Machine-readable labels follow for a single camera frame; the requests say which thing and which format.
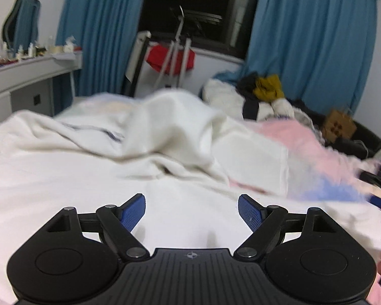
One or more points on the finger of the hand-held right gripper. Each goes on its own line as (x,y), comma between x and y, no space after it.
(379,202)
(379,178)

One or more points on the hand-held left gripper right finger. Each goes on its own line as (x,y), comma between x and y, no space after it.
(250,211)

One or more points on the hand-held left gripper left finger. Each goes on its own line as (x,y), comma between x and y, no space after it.
(134,211)

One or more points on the white sweatpants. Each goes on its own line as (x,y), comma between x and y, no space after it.
(165,124)

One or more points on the black bench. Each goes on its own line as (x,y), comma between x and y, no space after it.
(365,139)

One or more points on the brown paper bag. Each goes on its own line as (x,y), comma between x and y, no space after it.
(338,125)

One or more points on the pastel tie-dye duvet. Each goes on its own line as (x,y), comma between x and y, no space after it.
(300,139)

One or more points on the white blue-striped cloth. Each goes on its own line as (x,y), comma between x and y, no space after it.
(93,131)

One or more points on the grey patterned cloth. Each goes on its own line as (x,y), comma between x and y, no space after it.
(304,119)

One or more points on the cream knit garment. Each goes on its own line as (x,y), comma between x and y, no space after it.
(282,107)

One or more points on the mustard yellow garment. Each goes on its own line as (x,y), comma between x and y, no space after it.
(270,89)

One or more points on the black garment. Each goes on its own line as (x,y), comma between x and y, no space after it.
(247,82)

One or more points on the blue curtain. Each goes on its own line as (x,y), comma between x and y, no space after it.
(104,31)
(314,38)

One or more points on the red cloth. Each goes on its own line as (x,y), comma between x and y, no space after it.
(157,57)

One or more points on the white folding drying rack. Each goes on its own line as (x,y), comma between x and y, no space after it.
(177,54)

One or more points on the white desk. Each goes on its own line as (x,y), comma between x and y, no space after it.
(22,82)

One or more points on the white tissue bundle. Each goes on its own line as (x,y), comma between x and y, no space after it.
(70,45)

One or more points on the row of small bottles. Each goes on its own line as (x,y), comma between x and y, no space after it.
(19,52)

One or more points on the teal framed mirror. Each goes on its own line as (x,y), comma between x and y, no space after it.
(23,19)

